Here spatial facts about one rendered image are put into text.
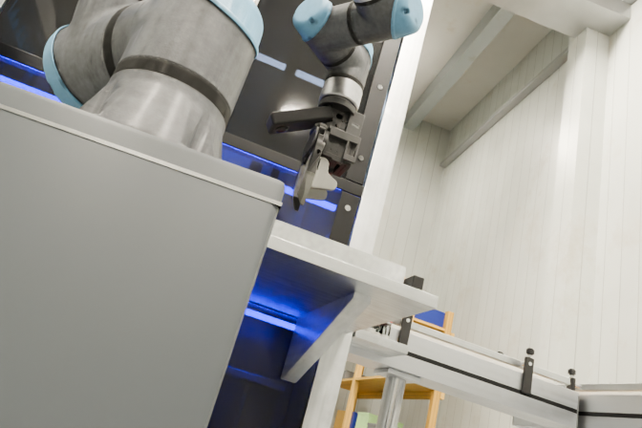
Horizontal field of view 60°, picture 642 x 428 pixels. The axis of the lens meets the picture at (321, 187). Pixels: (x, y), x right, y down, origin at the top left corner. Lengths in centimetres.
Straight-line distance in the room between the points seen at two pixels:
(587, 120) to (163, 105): 577
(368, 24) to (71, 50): 48
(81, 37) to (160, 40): 15
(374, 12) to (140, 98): 52
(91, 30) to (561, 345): 476
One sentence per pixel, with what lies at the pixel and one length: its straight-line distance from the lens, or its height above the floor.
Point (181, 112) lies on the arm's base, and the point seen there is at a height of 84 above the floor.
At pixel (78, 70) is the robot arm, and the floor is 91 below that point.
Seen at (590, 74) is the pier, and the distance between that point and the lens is 648.
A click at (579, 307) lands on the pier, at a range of 530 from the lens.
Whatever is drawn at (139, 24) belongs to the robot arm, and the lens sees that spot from 58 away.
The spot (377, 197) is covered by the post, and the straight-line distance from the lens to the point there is 135.
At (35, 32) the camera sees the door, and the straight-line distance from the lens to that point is 142.
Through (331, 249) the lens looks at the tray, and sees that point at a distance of 86.
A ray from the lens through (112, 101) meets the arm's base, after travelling 50.
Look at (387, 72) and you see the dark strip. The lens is 153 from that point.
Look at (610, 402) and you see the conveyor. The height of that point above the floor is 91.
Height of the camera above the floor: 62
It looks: 24 degrees up
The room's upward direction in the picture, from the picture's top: 17 degrees clockwise
